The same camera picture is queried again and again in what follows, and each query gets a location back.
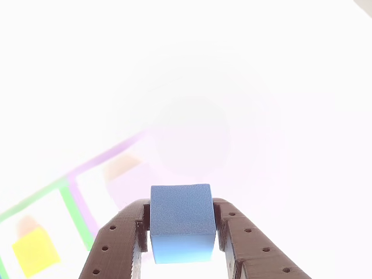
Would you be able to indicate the small blue cube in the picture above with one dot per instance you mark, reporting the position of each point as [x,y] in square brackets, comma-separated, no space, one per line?
[181,209]

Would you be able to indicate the purple tape square outline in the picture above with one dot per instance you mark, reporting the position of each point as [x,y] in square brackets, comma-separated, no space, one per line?
[84,209]

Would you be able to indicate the purple square block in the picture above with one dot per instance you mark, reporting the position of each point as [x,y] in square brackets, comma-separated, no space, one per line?
[128,189]

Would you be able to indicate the orange square block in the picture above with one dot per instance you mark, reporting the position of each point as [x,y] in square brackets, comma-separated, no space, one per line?
[35,251]

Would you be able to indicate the green tape square outline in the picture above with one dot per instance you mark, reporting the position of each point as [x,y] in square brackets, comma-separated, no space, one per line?
[74,215]

